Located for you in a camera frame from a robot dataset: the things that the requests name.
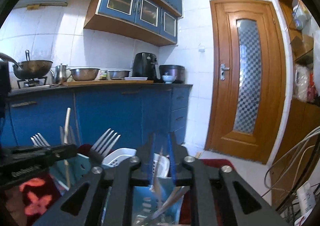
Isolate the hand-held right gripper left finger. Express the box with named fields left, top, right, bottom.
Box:
left=32, top=132, right=157, bottom=226

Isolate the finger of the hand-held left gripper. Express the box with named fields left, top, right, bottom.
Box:
left=0, top=144, right=77, bottom=190

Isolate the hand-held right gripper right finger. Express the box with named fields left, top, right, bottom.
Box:
left=167, top=131, right=290, bottom=226

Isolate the light blue utensil holder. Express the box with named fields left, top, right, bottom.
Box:
left=49, top=148, right=184, bottom=226

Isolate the gas stove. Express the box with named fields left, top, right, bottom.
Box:
left=17, top=76, right=50, bottom=89

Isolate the steel wok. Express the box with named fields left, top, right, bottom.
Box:
left=0, top=51, right=53, bottom=79

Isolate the metal table knife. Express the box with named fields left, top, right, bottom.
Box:
left=136, top=186, right=189, bottom=226

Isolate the red floral blanket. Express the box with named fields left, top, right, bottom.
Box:
left=5, top=143, right=237, bottom=226

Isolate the large metal fork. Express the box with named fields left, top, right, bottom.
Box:
left=89, top=128, right=121, bottom=165

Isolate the steel jug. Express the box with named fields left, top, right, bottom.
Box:
left=54, top=63, right=72, bottom=84

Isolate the blue kitchen cabinet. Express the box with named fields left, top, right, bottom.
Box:
left=0, top=83, right=193, bottom=156

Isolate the steel colander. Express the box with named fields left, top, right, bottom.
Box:
left=68, top=68, right=100, bottom=82

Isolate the white ceramic bowl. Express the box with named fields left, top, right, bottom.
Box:
left=161, top=74, right=176, bottom=84

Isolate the dark steel pot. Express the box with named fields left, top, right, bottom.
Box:
left=159, top=64, right=185, bottom=84

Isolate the wooden cutting board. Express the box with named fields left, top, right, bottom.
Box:
left=61, top=80, right=154, bottom=86

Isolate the steel bowl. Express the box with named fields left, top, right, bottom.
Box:
left=108, top=70, right=131, bottom=79

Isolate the black air fryer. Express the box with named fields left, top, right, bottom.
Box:
left=132, top=52, right=161, bottom=82

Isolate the wooden door with glass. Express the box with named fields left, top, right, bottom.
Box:
left=204, top=0, right=287, bottom=165

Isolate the wooden shelf unit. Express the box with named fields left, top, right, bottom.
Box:
left=270, top=0, right=320, bottom=206

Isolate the white power strip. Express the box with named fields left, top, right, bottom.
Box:
left=296, top=182, right=317, bottom=216

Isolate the clear plastic bag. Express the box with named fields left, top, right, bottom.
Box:
left=292, top=64, right=310, bottom=102

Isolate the red packet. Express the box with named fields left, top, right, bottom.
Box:
left=306, top=71, right=317, bottom=102

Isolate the cardboard box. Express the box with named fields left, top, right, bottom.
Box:
left=290, top=34, right=314, bottom=60

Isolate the white plastic bag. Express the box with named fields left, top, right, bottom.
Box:
left=312, top=28, right=320, bottom=84

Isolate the clear plastic container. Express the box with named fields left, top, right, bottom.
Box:
left=293, top=3, right=308, bottom=30

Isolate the grey cable bundle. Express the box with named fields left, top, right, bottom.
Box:
left=260, top=126, right=320, bottom=201

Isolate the metal door handle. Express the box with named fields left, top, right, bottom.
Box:
left=219, top=63, right=230, bottom=81

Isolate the blue wall cabinet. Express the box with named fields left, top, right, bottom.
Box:
left=75, top=0, right=183, bottom=47

